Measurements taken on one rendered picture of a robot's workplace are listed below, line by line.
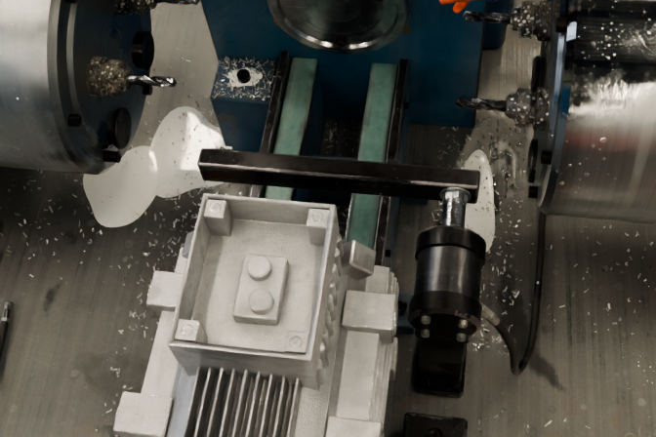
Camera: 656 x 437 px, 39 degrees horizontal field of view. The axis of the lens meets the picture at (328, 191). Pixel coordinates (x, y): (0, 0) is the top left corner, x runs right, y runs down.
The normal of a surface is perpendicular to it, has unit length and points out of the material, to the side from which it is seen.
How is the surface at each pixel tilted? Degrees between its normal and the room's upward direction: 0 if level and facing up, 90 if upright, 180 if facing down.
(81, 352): 0
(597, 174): 73
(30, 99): 62
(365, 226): 0
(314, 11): 90
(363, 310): 0
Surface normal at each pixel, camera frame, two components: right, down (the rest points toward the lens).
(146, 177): -0.07, -0.51
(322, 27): -0.15, 0.86
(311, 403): 0.51, -0.36
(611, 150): -0.16, 0.52
